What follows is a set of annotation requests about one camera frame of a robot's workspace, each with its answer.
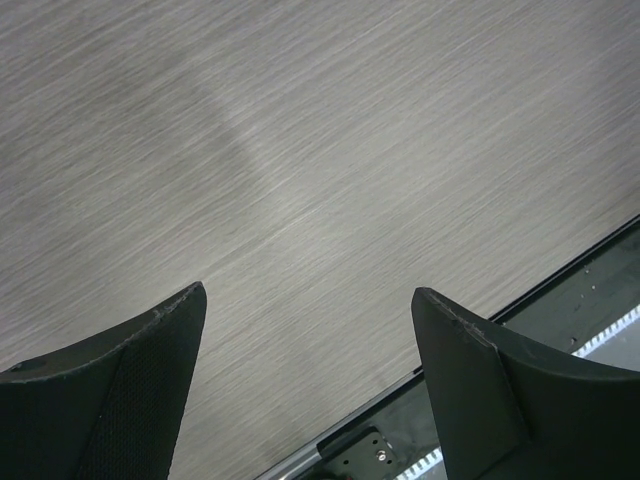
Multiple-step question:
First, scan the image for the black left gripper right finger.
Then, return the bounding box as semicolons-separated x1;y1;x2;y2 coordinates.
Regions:
411;287;639;479

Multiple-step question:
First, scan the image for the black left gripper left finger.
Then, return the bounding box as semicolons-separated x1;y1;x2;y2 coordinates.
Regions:
1;282;207;479

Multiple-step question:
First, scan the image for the white slotted cable duct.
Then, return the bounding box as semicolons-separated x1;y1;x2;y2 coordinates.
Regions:
396;306;639;480

